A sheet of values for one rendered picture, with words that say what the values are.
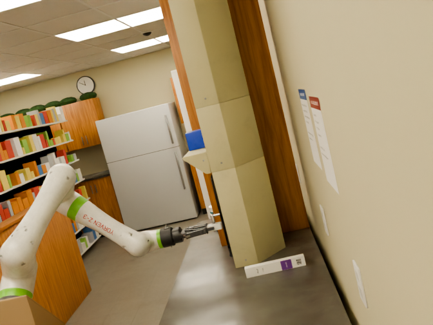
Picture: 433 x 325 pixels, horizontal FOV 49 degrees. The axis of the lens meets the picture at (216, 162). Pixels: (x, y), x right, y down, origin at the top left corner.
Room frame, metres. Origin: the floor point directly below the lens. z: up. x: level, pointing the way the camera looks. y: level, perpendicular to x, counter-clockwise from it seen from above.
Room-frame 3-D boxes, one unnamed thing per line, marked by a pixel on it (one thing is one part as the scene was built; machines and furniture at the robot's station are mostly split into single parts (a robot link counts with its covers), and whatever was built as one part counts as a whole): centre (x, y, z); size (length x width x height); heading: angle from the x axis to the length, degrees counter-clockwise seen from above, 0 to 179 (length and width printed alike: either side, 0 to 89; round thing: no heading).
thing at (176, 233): (2.24, 0.24, 1.15); 0.09 x 0.08 x 0.07; 84
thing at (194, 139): (2.43, 0.06, 1.56); 0.10 x 0.10 x 0.09; 84
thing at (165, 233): (2.25, 0.31, 1.15); 0.09 x 0.06 x 0.12; 174
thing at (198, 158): (2.33, 0.07, 1.46); 0.32 x 0.12 x 0.10; 174
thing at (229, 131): (2.31, -0.11, 1.33); 0.32 x 0.25 x 0.77; 174
